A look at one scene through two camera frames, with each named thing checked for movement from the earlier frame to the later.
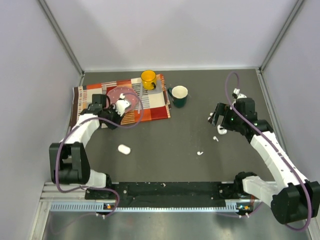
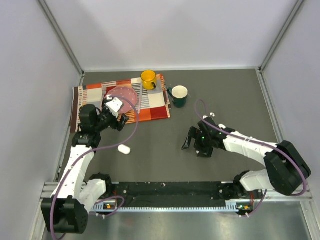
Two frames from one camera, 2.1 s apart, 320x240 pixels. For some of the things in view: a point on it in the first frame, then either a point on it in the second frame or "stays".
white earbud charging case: [124, 149] stays
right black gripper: [224, 110] → [204, 152]
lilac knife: [140, 103] stays
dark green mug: [178, 94] stays
